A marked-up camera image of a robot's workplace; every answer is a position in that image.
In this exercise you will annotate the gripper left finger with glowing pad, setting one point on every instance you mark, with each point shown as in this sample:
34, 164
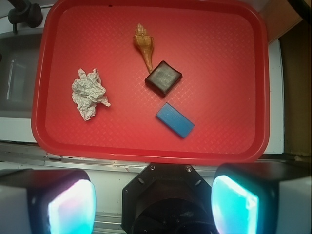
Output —
58, 201

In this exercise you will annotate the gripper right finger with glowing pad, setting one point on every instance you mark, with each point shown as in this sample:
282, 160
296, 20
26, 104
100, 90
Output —
263, 198

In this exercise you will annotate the crumpled white paper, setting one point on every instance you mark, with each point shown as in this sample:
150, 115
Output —
88, 92

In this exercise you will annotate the blue rectangular block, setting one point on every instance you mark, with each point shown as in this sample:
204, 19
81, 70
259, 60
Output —
174, 120

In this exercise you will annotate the red plastic tray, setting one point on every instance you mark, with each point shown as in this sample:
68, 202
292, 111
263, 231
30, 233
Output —
220, 47

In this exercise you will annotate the grey metal sink basin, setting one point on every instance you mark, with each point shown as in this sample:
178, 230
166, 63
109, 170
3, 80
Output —
19, 56

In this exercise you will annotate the black square block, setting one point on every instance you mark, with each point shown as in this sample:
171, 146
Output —
163, 78

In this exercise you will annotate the black clamp knob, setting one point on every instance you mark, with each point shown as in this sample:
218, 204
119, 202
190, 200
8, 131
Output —
25, 12

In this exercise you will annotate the brown spiral seashell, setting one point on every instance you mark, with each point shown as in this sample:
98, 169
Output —
145, 44

